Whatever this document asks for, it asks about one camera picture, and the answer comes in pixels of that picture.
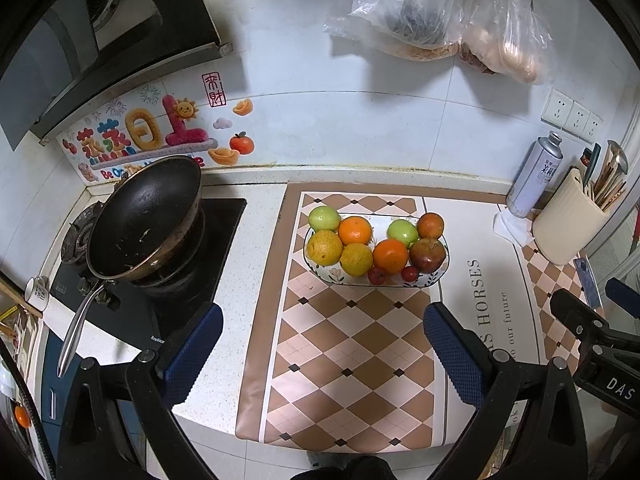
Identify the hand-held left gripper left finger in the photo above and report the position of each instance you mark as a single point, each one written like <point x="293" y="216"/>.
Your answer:
<point x="197" y="355"/>

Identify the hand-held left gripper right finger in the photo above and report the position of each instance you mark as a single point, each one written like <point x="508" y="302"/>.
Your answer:
<point x="452" y="355"/>

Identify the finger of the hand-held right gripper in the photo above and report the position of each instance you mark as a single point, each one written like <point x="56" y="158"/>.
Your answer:
<point x="575" y="312"/>
<point x="624" y="297"/>

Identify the small red plum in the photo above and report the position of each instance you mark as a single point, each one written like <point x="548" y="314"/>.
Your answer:
<point x="377" y="275"/>
<point x="410" y="273"/>

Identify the oval floral ceramic plate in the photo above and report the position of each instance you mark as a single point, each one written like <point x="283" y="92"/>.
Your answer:
<point x="393" y="280"/>

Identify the orange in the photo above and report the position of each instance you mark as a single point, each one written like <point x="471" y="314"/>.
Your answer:
<point x="390" y="255"/>
<point x="355" y="230"/>
<point x="430" y="225"/>

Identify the yellow citrus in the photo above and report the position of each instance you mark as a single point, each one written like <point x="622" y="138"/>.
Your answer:
<point x="324" y="247"/>
<point x="356" y="259"/>

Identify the green apple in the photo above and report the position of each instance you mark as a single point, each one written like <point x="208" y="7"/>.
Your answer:
<point x="403" y="231"/>
<point x="324" y="218"/>

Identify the blue rectangular card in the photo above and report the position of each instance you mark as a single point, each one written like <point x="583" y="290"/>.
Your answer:
<point x="586" y="280"/>

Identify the beige ribbed utensil holder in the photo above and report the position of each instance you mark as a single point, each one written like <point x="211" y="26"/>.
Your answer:
<point x="565" y="230"/>

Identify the diamond patterned counter mat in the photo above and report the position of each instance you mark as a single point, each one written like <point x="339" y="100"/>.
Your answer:
<point x="350" y="360"/>

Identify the dark red apple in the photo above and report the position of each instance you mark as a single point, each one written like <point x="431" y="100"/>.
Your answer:
<point x="427" y="253"/>

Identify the white paper tissue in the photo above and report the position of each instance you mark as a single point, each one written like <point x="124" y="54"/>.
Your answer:
<point x="512" y="227"/>

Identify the bundle of wooden chopsticks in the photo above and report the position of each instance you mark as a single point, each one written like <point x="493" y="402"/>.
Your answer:
<point x="610" y="187"/>

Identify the black glass gas stove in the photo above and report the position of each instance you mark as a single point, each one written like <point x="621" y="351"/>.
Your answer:
<point x="220" y="240"/>

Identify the silver spray can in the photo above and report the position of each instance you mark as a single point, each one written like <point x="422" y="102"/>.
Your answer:
<point x="532" y="180"/>

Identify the metal ladle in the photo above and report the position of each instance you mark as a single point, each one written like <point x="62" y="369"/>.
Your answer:
<point x="618" y="152"/>

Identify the black frying pan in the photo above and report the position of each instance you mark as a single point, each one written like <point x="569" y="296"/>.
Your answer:
<point x="145" y="215"/>

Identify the person's dark clothing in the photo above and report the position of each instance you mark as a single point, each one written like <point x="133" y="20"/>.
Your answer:
<point x="345" y="469"/>

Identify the white mug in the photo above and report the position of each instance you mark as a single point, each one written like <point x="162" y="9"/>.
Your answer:
<point x="37" y="292"/>

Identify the small orange round object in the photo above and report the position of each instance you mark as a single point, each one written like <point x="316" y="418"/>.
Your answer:
<point x="21" y="416"/>

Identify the clear bag with pale contents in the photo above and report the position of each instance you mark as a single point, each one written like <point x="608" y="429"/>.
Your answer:
<point x="510" y="35"/>

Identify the black range hood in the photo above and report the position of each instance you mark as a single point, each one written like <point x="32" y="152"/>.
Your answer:
<point x="50" y="60"/>

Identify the clear bag with dark contents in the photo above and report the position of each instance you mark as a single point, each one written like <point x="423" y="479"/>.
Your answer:
<point x="405" y="5"/>

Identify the white wall socket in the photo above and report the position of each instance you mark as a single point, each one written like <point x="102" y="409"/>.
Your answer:
<point x="578" y="119"/>
<point x="558" y="108"/>
<point x="593" y="127"/>

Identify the colourful festive wall sticker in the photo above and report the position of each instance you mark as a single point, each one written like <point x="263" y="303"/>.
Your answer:
<point x="150" y="130"/>

